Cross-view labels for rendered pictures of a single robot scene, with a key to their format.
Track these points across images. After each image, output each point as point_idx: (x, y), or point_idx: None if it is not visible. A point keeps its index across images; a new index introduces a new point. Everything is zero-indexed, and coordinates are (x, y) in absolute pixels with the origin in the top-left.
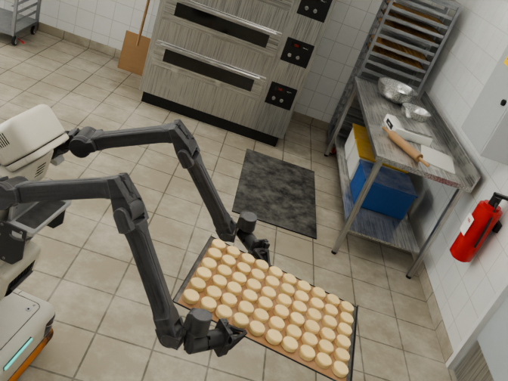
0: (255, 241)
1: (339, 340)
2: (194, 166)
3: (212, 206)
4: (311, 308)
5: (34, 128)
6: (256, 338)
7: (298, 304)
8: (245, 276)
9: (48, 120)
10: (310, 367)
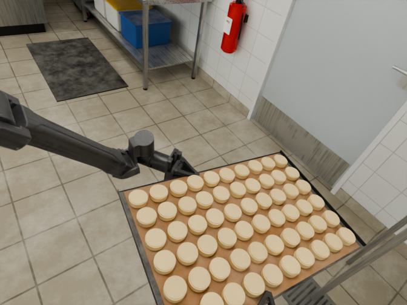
0: (170, 161)
1: (316, 204)
2: (33, 133)
3: (95, 158)
4: (264, 189)
5: None
6: (280, 286)
7: (261, 199)
8: (200, 216)
9: None
10: (334, 262)
